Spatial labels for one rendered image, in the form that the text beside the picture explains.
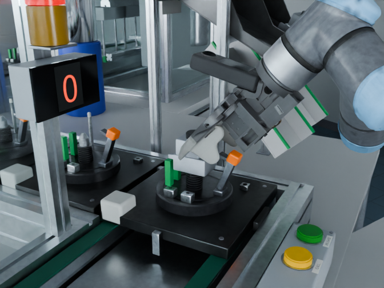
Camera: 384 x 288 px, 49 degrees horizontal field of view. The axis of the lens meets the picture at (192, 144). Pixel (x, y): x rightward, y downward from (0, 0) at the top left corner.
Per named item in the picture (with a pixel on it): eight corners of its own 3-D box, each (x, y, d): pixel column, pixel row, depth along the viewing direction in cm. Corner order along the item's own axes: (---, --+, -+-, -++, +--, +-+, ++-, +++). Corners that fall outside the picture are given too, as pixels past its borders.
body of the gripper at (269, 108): (240, 155, 66) (296, 106, 59) (203, 115, 67) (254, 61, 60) (257, 140, 72) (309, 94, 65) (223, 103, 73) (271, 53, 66)
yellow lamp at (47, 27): (77, 42, 58) (74, 4, 56) (50, 47, 53) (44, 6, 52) (50, 40, 60) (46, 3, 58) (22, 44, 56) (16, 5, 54)
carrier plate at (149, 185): (276, 193, 83) (278, 183, 82) (227, 260, 63) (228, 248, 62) (171, 169, 93) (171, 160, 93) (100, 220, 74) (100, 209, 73)
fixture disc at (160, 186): (244, 189, 80) (244, 179, 79) (212, 224, 69) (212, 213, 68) (179, 174, 86) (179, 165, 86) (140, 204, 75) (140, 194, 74)
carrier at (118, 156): (166, 168, 94) (164, 114, 89) (94, 218, 74) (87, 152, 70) (82, 149, 105) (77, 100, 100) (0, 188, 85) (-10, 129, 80)
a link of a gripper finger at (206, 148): (193, 183, 68) (235, 144, 65) (169, 155, 68) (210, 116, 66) (198, 179, 71) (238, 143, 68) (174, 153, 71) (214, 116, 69)
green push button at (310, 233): (324, 238, 68) (326, 227, 67) (318, 251, 65) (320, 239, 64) (299, 231, 70) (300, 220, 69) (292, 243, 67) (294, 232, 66)
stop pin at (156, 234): (163, 252, 69) (163, 231, 67) (159, 256, 68) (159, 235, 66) (156, 250, 69) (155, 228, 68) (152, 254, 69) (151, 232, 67)
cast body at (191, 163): (215, 168, 76) (216, 131, 73) (204, 177, 72) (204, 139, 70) (175, 159, 80) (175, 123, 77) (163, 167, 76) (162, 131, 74)
